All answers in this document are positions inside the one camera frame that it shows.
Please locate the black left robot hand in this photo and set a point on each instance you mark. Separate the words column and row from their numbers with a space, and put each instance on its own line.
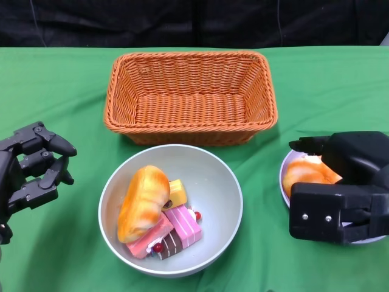
column 15, row 173

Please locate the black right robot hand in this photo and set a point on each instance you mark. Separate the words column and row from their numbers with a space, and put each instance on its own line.
column 358, row 158

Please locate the round striped bread bun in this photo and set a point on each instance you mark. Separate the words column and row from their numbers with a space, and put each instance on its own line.
column 304, row 173

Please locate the coral pink cake slice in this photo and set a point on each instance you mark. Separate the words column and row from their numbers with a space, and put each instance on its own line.
column 143, row 246

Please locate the pale grey-green bowl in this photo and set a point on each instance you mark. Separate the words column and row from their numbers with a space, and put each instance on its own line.
column 212, row 182

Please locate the yellow cake slice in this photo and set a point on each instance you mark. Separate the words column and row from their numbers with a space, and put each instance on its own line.
column 179, row 191

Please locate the chocolate cake slice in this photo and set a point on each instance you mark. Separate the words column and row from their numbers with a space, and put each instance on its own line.
column 170, row 248

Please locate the pink striped cake slice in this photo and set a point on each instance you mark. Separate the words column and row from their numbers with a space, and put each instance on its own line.
column 185, row 225

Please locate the lavender round plate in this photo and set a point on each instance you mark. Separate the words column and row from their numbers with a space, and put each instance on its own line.
column 283, row 194

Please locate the orange wicker basket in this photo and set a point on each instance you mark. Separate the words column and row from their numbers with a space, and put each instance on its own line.
column 188, row 112

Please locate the green tablecloth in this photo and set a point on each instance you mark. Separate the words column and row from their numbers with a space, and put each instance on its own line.
column 45, row 91

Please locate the black backdrop curtain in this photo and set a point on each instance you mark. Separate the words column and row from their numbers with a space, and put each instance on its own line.
column 182, row 21

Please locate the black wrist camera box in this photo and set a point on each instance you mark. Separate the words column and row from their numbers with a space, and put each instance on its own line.
column 316, row 210

